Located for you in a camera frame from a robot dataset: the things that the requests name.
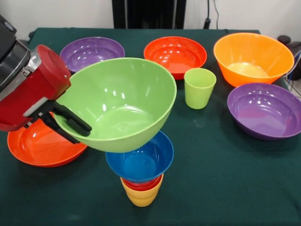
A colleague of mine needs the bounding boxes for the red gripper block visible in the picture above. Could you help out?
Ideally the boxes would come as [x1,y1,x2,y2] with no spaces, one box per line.
[0,44,93,145]

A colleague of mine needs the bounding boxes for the green plastic bowl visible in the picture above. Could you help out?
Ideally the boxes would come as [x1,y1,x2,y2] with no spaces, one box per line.
[53,57,178,153]

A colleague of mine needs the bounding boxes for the small blue plastic bowl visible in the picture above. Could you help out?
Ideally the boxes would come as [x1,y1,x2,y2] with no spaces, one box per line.
[105,131,175,185]

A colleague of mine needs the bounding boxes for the red plastic cup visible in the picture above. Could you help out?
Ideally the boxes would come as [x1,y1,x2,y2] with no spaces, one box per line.
[121,173,164,192]

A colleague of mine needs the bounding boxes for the yellow plastic cup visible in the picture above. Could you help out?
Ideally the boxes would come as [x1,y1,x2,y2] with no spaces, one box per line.
[120,173,164,208]

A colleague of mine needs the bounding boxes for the orange-red plastic bowl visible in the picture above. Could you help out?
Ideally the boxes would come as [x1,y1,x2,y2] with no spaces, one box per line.
[143,36,208,81]
[7,117,88,168]

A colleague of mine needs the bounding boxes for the purple plastic bowl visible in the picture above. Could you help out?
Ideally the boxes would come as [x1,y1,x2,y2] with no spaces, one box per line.
[59,36,125,73]
[227,82,301,141]

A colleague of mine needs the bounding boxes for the green plastic cup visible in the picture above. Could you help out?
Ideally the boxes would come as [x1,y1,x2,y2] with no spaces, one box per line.
[184,67,217,110]

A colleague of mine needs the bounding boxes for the dark green tablecloth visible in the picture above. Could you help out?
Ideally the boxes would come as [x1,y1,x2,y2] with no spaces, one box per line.
[0,27,301,226]

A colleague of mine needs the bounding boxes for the large orange plastic bowl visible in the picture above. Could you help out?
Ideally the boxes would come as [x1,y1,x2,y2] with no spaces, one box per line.
[213,32,295,88]

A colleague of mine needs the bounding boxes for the black chair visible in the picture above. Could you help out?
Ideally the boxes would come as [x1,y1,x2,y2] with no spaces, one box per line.
[277,34,301,56]

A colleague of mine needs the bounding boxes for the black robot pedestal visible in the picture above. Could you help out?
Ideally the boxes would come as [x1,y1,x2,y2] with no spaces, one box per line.
[111,0,187,30]

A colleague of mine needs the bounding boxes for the black wall cable plug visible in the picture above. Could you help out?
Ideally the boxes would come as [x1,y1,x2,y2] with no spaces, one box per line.
[203,0,219,30]

